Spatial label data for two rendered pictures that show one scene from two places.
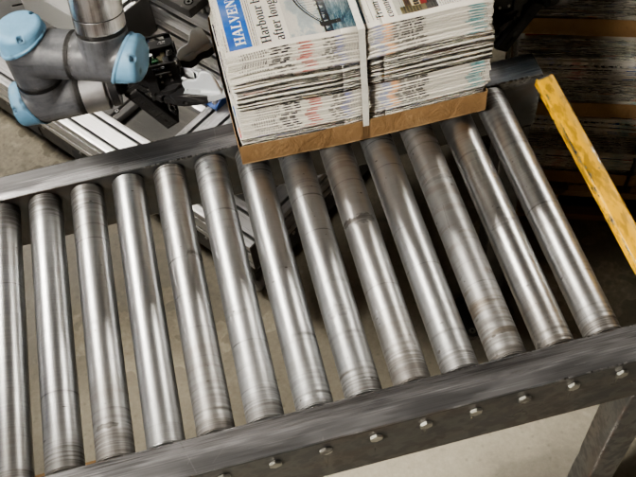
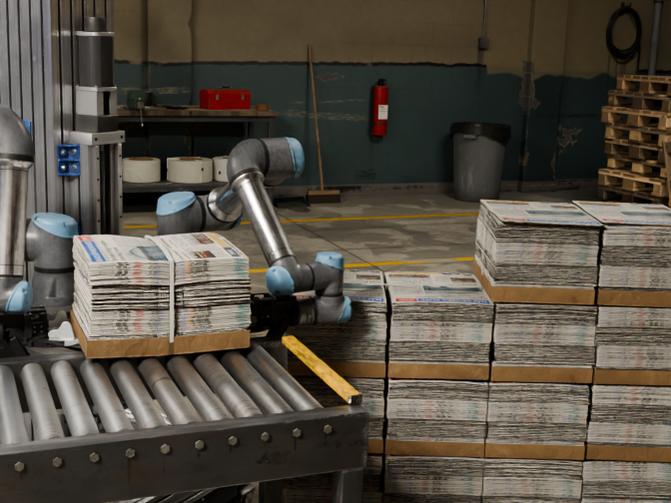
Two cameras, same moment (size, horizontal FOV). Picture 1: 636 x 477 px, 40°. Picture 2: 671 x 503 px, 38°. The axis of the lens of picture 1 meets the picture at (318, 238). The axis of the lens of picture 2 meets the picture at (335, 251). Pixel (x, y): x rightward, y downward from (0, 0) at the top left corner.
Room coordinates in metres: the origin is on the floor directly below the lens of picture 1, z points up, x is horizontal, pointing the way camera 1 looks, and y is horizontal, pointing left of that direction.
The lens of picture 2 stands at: (-1.33, 0.13, 1.53)
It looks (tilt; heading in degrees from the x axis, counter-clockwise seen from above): 12 degrees down; 345
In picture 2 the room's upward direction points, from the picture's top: 2 degrees clockwise
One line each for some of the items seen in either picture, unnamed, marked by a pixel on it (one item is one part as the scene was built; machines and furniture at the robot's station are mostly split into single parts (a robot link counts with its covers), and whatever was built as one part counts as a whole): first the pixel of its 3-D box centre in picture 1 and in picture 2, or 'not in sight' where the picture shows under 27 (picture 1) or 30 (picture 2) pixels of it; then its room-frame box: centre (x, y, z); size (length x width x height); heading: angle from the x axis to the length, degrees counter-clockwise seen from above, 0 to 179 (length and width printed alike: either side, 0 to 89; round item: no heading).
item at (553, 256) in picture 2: not in sight; (532, 251); (1.25, -1.19, 0.95); 0.38 x 0.29 x 0.23; 165
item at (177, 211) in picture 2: not in sight; (178, 215); (1.71, -0.20, 0.98); 0.13 x 0.12 x 0.14; 110
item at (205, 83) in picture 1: (209, 83); (67, 333); (1.01, 0.14, 0.83); 0.09 x 0.03 x 0.06; 69
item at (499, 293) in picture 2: not in sight; (529, 279); (1.25, -1.18, 0.86); 0.38 x 0.29 x 0.04; 165
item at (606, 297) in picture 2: not in sight; (630, 282); (1.17, -1.47, 0.86); 0.38 x 0.29 x 0.04; 165
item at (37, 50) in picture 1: (39, 52); not in sight; (1.03, 0.38, 0.92); 0.11 x 0.08 x 0.11; 74
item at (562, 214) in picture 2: not in sight; (537, 212); (1.23, -1.18, 1.06); 0.37 x 0.29 x 0.01; 165
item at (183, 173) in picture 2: not in sight; (168, 148); (7.44, -0.74, 0.55); 1.80 x 0.70 x 1.09; 97
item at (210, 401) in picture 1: (190, 291); (42, 407); (0.66, 0.19, 0.77); 0.47 x 0.05 x 0.05; 7
